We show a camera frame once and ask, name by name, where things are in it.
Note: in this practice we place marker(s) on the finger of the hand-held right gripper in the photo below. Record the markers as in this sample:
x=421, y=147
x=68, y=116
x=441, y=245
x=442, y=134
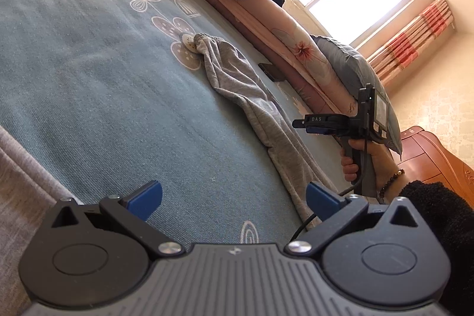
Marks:
x=320, y=131
x=300, y=122

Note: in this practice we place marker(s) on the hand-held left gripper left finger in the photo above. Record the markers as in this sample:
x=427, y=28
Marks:
x=144, y=199

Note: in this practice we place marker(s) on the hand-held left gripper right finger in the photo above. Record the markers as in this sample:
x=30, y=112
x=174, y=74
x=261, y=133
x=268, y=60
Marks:
x=322, y=201

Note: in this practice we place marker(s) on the person's right forearm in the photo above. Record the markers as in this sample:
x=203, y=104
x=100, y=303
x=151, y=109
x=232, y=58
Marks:
x=437, y=212

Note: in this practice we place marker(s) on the person's right hand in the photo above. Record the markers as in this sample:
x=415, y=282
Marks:
x=381, y=164

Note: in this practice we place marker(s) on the blue floral pillow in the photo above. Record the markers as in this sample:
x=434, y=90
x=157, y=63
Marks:
x=351, y=79

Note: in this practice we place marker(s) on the black phone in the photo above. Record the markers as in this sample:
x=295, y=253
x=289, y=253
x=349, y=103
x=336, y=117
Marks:
x=272, y=72

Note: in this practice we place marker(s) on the wooden headboard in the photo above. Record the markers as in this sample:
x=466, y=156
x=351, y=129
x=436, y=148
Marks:
x=437, y=160

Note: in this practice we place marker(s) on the folded pink floral quilt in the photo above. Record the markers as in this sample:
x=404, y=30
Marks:
x=289, y=42

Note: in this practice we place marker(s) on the pink striped curtain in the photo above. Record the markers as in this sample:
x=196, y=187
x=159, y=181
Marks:
x=411, y=42

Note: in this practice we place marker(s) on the grey ribbed cloth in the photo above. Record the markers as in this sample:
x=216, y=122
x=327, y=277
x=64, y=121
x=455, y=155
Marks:
x=18, y=212

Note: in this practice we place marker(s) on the bed with blue floral sheet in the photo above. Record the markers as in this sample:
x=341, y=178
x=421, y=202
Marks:
x=92, y=79

